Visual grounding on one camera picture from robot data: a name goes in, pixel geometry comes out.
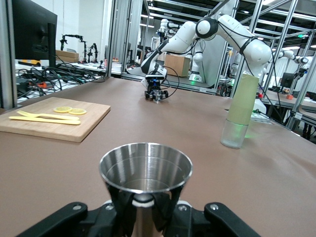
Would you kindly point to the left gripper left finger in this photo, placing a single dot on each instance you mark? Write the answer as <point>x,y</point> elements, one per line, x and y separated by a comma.
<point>74,217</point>

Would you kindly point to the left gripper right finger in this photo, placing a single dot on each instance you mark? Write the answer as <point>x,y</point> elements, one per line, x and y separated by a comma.
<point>222,219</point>

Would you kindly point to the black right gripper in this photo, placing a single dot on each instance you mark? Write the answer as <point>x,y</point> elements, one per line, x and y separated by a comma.
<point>153,86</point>

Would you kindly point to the steel double jigger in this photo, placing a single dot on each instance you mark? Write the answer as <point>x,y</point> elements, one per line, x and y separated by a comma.
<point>145,168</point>

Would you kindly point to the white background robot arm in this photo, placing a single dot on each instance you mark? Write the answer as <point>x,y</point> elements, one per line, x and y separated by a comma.
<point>163,24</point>
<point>286,54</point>
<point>197,64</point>

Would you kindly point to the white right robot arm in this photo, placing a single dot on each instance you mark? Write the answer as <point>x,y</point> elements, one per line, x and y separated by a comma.
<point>256,49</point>

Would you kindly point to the large cardboard box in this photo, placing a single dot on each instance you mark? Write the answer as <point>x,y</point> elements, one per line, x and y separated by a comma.
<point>176,65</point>

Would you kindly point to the wooden cutting board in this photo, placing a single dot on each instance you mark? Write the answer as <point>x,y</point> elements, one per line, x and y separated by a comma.
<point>93,118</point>

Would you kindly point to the lemon slice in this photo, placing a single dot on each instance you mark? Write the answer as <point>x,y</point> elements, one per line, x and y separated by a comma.
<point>77,111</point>
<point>61,109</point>

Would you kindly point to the green sleeved glass bottle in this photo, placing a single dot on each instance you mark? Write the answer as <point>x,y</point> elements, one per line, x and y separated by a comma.
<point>243,103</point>

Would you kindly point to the flat cardboard box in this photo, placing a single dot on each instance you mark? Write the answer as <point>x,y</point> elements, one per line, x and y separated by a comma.
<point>66,57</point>

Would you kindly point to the yellow plastic knife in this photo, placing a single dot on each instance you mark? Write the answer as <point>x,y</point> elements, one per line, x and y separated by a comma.
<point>44,120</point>

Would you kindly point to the yellow plastic fork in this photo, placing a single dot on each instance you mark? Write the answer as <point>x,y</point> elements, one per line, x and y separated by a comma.
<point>56,115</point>

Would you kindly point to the black computer monitor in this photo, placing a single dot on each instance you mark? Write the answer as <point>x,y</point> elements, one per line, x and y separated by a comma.
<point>29,24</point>

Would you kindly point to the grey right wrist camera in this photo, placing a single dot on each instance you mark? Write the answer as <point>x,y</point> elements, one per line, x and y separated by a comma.
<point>155,77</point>

